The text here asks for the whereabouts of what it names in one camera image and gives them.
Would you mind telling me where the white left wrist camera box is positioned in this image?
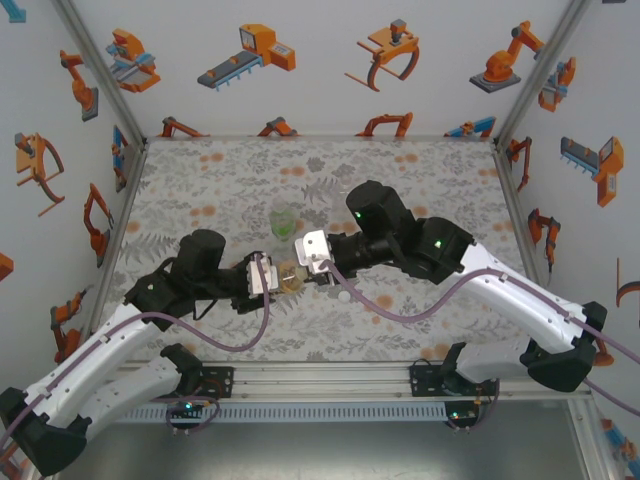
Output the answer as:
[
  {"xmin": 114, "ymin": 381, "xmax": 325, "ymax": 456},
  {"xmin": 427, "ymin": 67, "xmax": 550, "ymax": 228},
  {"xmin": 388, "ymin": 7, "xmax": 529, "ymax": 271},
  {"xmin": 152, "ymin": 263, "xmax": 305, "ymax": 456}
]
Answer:
[{"xmin": 247, "ymin": 252, "xmax": 279, "ymax": 296}]

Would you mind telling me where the wide aluminium extrusion beam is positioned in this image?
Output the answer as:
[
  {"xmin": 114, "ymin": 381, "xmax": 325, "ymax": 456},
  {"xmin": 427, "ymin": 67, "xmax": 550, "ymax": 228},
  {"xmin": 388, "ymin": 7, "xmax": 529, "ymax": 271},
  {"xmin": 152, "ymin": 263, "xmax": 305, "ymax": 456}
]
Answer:
[{"xmin": 49, "ymin": 362, "xmax": 594, "ymax": 401}]

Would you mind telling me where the aluminium table edge rail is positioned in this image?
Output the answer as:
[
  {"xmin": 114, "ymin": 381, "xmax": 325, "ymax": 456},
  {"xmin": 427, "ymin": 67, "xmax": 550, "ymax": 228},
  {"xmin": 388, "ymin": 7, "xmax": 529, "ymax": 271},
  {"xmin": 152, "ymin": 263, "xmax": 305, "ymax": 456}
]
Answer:
[
  {"xmin": 492, "ymin": 139, "xmax": 571, "ymax": 362},
  {"xmin": 79, "ymin": 139, "xmax": 151, "ymax": 364},
  {"xmin": 144, "ymin": 133, "xmax": 497, "ymax": 143}
]

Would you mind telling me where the brushed grey metal panel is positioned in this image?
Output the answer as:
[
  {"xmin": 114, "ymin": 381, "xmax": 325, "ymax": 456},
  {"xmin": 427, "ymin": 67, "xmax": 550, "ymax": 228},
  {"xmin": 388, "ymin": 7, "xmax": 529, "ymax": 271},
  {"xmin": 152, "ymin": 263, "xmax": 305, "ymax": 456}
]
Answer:
[{"xmin": 49, "ymin": 422, "xmax": 589, "ymax": 480}]

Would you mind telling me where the yellow tea plastic bottle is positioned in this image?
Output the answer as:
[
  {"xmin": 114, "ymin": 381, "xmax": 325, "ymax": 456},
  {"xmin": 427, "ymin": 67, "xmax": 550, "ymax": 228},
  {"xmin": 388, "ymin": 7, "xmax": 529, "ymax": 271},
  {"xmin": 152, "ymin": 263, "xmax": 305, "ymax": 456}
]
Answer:
[{"xmin": 276, "ymin": 258, "xmax": 307, "ymax": 294}]

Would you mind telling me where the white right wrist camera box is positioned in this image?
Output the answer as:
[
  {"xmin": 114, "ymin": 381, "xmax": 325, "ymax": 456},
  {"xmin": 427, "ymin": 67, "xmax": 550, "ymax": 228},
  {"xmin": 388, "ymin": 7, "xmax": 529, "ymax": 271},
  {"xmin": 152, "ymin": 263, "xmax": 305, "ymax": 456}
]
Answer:
[{"xmin": 293, "ymin": 229, "xmax": 331, "ymax": 274}]

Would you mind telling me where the green label plastic bottle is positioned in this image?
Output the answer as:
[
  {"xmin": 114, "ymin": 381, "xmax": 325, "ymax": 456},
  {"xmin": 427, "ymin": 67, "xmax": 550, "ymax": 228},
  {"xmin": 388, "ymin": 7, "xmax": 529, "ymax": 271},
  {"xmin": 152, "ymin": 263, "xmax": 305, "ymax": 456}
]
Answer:
[{"xmin": 268, "ymin": 197, "xmax": 301, "ymax": 244}]

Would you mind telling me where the aluminium frame post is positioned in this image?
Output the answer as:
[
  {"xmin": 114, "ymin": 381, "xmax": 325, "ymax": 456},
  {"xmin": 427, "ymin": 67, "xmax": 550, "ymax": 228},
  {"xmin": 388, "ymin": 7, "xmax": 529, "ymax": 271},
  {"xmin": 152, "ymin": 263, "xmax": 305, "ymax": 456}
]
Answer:
[
  {"xmin": 49, "ymin": 0, "xmax": 149, "ymax": 146},
  {"xmin": 492, "ymin": 0, "xmax": 591, "ymax": 146}
]

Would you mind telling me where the perforated grey cable tray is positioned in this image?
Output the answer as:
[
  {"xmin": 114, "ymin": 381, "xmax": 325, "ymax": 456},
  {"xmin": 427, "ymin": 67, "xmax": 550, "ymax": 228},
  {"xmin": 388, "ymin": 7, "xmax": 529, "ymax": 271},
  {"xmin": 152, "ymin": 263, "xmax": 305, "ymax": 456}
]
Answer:
[{"xmin": 69, "ymin": 402, "xmax": 449, "ymax": 424}]

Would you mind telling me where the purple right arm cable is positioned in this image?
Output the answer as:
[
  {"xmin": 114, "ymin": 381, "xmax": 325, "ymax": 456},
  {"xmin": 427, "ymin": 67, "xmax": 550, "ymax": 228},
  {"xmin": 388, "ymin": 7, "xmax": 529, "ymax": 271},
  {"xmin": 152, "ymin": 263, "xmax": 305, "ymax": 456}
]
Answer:
[{"xmin": 319, "ymin": 259, "xmax": 640, "ymax": 434}]

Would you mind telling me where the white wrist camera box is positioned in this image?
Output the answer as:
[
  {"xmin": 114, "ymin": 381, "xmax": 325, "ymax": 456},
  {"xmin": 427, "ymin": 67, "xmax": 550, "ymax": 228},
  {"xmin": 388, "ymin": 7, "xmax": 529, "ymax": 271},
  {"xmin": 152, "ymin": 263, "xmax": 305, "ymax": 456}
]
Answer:
[
  {"xmin": 247, "ymin": 252, "xmax": 279, "ymax": 296},
  {"xmin": 293, "ymin": 229, "xmax": 331, "ymax": 274}
]

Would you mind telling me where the floral print table cloth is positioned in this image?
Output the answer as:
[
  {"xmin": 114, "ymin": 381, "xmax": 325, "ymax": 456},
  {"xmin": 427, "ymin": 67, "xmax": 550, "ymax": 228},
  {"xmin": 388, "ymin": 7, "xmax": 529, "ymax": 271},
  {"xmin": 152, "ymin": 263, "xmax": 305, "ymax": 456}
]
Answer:
[{"xmin": 82, "ymin": 138, "xmax": 571, "ymax": 364}]

